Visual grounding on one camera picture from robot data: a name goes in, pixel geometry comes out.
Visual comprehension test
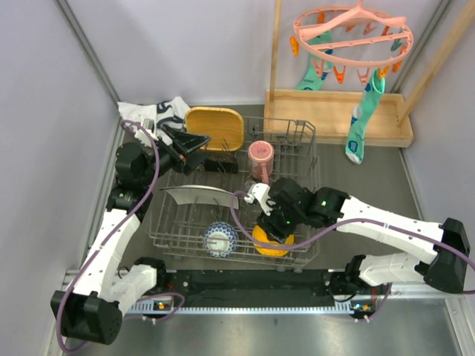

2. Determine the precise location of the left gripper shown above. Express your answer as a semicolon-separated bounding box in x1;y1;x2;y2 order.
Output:
140;124;211;186

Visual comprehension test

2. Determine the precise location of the clear glass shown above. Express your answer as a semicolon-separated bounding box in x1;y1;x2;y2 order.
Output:
244;180;256;191

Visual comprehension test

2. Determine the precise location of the white printed cloth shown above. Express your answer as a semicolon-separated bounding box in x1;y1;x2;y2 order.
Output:
117;96;191;145

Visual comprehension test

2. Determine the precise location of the pink round clothes hanger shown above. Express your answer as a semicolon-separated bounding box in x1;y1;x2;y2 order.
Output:
290;1;414;85

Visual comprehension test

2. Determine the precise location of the teal patterned sock front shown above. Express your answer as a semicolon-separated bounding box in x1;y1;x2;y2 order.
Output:
345;69;385;165

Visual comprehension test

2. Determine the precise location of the purple cable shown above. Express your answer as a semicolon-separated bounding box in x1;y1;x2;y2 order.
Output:
229;191;475;323
55;119;186;353

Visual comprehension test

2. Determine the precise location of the yellow bowl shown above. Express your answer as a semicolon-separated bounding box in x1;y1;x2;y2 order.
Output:
252;225;289;257

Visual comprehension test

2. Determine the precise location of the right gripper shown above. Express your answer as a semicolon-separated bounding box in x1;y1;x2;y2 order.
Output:
257;197;304;243

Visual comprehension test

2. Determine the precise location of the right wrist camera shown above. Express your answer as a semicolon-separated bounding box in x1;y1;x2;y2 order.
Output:
244;183;275;216

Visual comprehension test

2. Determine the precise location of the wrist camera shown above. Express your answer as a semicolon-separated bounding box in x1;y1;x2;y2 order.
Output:
244;183;275;216
138;118;155;135

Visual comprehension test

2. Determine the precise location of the wooden tray frame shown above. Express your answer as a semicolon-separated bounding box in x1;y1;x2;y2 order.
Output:
264;1;474;148

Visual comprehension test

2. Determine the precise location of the teal patterned sock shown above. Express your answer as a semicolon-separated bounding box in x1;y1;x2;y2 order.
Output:
345;69;385;165
295;29;335;92

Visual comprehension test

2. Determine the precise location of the pink ceramic mug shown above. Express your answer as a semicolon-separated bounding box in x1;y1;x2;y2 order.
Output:
247;140;275;184

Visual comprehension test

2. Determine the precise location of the white square plate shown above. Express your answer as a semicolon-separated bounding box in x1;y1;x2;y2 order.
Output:
161;185;240;210

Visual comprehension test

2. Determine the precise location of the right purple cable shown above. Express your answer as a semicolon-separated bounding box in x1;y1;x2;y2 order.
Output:
229;191;475;323

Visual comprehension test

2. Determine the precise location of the grey wire dish rack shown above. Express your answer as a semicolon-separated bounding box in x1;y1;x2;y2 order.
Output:
147;116;319;271

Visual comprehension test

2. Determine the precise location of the blue white patterned bowl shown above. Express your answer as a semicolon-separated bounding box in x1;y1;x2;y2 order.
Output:
203;222;239;258

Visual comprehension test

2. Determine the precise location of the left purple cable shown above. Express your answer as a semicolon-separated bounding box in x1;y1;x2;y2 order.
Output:
55;119;186;353

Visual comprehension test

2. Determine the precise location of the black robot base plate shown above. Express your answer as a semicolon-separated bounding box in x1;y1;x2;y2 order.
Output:
125;268;393;309

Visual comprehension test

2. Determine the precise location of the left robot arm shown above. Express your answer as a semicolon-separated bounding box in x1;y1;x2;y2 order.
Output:
50;120;211;352

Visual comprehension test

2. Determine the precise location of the black floral square plate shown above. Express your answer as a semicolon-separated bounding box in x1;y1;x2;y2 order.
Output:
203;154;239;174

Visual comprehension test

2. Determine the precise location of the teal patterned sock back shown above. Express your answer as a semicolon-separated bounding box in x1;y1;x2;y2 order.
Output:
295;29;335;92

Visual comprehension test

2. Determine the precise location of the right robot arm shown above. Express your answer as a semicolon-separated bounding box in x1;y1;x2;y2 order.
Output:
247;178;471;294

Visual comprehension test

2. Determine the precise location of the yellow woven-pattern plate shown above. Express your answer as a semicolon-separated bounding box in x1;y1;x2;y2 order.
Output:
185;107;244;152

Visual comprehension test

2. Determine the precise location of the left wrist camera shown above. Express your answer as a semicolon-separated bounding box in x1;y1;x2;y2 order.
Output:
138;118;155;135

